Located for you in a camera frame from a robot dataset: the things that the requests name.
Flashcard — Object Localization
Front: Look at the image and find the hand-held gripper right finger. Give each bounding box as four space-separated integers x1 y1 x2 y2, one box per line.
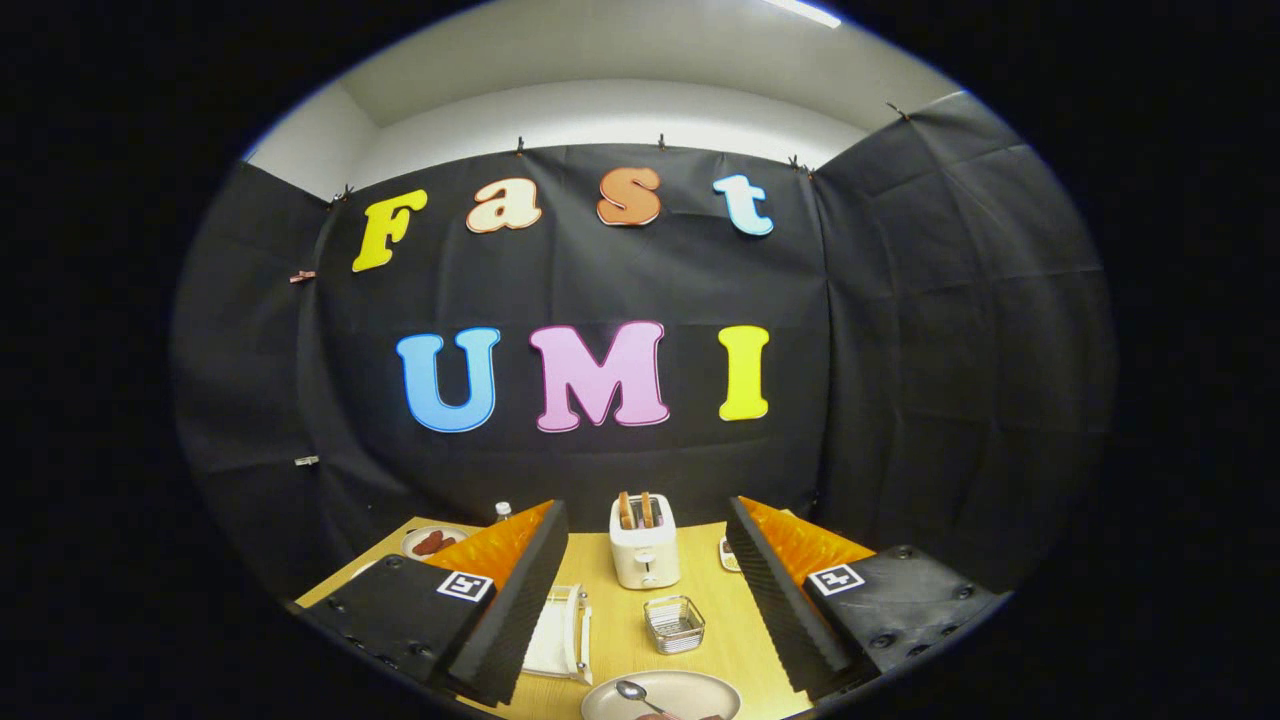
725 495 1006 701

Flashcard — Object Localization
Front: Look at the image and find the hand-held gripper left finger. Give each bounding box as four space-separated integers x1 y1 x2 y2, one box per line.
300 498 569 706

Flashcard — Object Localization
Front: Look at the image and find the white wire dish rack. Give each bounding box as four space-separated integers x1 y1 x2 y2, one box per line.
520 583 593 684

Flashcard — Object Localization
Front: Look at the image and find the metal wire basket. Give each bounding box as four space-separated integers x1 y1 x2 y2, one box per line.
643 595 706 655

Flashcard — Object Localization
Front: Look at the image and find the white round plate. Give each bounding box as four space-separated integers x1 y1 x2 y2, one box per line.
581 670 743 720

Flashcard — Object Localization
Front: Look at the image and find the metal spoon with pale handle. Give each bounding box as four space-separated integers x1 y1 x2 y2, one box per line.
614 680 686 720

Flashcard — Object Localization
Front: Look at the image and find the small plate with sausages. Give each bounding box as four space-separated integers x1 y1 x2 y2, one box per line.
401 525 471 559

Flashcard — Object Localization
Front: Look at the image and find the white toaster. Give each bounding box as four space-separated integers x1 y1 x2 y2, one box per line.
609 492 682 590

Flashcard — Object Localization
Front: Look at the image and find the black backdrop cloth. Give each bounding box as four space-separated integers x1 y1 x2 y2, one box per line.
170 90 1116 601

